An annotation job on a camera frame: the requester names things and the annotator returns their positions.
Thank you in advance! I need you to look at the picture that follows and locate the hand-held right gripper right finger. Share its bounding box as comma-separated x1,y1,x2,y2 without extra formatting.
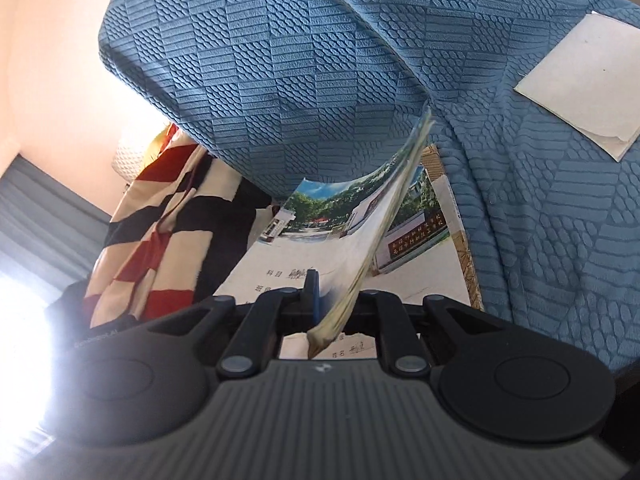
345,290,506,378

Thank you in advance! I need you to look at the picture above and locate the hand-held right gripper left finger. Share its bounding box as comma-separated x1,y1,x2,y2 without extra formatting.
132,269,323,378

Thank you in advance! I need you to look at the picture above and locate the photo-cover notebook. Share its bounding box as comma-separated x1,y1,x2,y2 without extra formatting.
215,162,463,361
307,100,435,360

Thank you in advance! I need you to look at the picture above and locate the tan painting-cover book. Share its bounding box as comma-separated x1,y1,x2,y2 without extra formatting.
420,144,485,312

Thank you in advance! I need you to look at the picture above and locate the plain white notebook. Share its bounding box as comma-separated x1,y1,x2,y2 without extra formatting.
514,10,640,163

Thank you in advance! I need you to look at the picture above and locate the red black cream striped blanket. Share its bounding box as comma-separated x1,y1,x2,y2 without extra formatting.
82,122,281,321

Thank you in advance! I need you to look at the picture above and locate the white dotted pillow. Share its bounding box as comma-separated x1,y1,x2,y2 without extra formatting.
112,142,151,181

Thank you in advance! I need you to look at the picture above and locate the blue textured sofa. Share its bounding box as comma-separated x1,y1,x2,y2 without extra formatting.
97,0,640,376

